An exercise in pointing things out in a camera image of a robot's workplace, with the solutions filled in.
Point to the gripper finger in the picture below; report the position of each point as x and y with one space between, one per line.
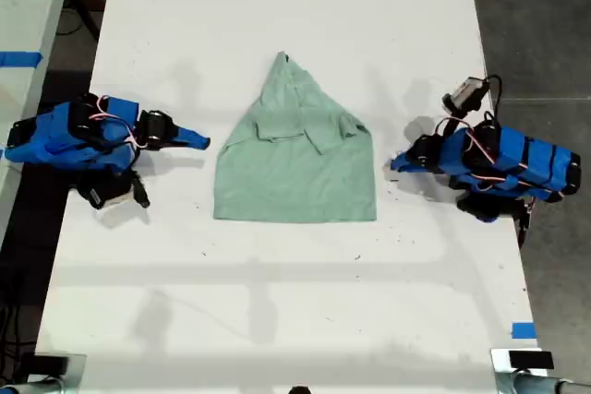
406 159
411 168
189 134
191 144

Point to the pale green t-shirt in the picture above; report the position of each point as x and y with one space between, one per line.
295 172

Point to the arm camera stalk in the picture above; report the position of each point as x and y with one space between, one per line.
459 113

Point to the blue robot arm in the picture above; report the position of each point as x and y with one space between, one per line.
531 158
55 135

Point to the grey metal tube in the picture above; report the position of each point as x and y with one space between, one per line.
554 387
27 388

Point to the white side table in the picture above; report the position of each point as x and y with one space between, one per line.
27 6

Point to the black rubber pad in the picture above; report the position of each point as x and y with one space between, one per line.
51 364
531 360

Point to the small blue tape square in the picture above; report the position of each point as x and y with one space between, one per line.
524 330

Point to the long blue tape strip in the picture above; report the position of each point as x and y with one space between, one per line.
18 59

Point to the arm camera box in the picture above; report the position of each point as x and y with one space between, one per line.
466 91
106 195

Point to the small black round object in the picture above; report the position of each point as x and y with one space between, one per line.
300 390

